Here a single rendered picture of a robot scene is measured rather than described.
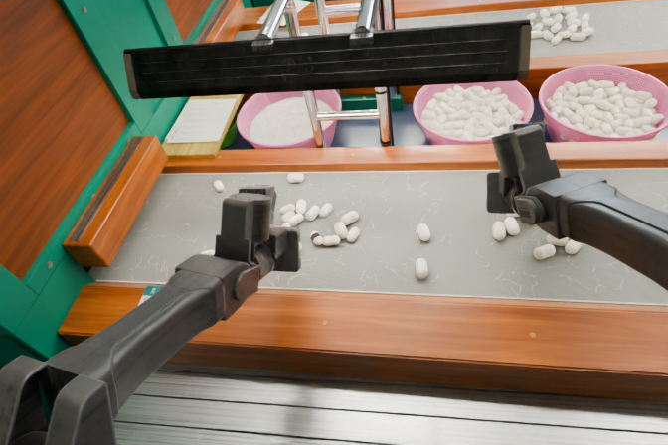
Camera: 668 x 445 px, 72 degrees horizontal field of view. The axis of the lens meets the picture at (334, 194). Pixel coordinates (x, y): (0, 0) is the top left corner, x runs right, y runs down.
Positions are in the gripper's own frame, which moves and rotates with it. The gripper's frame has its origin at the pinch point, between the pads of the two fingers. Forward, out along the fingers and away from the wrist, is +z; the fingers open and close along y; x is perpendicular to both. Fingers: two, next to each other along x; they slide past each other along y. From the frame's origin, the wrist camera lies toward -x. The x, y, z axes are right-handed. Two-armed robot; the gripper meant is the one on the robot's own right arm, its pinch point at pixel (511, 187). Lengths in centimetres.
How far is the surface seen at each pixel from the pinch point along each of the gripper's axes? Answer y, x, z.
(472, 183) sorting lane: 5.6, 0.3, 11.3
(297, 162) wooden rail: 42.8, -4.6, 12.7
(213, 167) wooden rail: 63, -4, 12
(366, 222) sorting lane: 26.4, 7.0, 3.3
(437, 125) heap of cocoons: 12.3, -12.0, 24.4
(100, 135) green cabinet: 80, -11, -3
